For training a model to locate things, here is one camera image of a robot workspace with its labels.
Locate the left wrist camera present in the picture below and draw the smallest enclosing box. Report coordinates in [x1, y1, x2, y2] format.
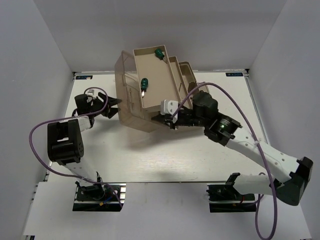
[84, 87, 95, 97]

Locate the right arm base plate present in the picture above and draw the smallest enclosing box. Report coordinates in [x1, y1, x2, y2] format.
[206, 184, 257, 213]

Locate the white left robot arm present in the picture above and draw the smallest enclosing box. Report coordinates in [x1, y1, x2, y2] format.
[47, 92, 122, 200]

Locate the stubby green orange-capped screwdriver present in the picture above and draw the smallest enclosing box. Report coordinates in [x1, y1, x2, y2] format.
[140, 77, 149, 98]

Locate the beige plastic toolbox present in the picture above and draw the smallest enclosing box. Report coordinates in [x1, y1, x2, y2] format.
[114, 45, 198, 133]

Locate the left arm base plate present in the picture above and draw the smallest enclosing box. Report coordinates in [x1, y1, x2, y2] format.
[72, 182, 126, 212]

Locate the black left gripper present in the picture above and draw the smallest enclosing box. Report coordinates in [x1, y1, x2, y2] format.
[88, 91, 123, 118]

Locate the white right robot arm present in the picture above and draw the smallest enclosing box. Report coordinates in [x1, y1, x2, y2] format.
[152, 91, 313, 206]

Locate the stubby green handled screwdriver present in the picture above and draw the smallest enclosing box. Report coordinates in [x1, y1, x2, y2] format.
[154, 48, 168, 64]

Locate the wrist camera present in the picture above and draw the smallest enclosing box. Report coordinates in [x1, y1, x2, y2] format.
[160, 99, 179, 116]
[84, 87, 95, 97]

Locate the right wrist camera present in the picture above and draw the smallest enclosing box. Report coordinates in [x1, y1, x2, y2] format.
[160, 99, 179, 116]

